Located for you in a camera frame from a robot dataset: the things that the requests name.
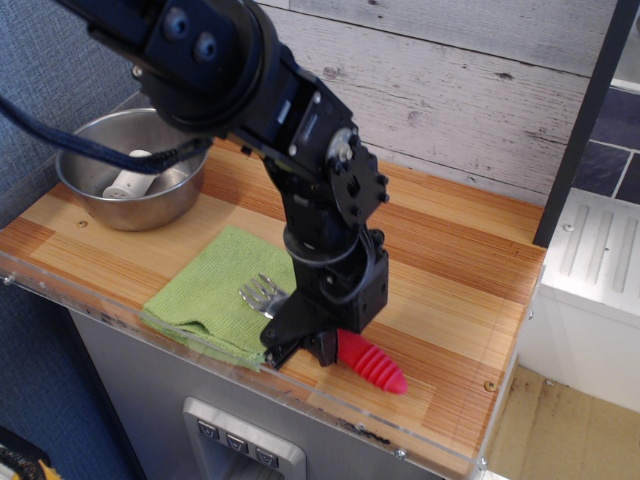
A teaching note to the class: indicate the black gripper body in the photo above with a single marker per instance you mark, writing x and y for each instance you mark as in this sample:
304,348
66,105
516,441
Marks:
339,289

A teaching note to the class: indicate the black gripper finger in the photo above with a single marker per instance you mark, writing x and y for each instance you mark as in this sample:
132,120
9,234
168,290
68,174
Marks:
277,356
323,346

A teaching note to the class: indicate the red handled metal fork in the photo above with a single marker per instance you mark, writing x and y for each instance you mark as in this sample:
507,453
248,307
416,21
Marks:
362,357

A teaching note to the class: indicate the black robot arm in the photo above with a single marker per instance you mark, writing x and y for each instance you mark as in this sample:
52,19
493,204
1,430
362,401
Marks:
218,69

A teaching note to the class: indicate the green microfiber cloth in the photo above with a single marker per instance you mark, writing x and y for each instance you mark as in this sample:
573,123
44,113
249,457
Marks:
202,309

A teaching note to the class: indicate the dishwasher button panel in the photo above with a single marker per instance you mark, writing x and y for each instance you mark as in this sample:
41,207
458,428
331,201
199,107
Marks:
228,447

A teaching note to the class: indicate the silver toy dishwasher cabinet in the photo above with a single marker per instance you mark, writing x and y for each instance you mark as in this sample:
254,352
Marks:
147,378

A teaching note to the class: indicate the stainless steel bowl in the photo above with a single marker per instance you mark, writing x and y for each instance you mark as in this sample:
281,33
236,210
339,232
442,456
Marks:
138,133

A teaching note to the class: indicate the white salt shaker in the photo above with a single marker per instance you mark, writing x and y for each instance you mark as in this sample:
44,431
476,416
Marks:
129,185

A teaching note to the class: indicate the white toy sink drainboard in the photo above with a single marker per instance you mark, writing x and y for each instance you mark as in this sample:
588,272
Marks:
583,326

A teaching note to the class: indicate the yellow black object at corner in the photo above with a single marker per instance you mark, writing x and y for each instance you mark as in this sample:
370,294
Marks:
20,466

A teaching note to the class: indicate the dark right frame post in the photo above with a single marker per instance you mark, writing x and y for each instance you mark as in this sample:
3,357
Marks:
610,53

